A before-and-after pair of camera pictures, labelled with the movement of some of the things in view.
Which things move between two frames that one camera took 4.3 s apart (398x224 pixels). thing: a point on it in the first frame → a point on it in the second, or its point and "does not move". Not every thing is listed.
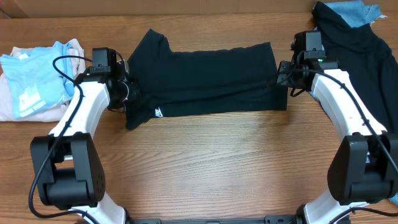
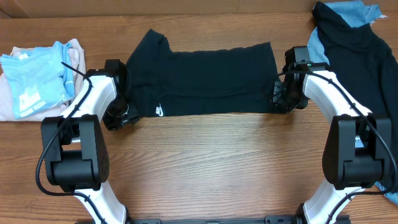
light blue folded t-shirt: [35, 84] does not move
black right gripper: [283, 68] → [277, 100]
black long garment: [367, 60] does not move
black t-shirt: [231, 79] does not move
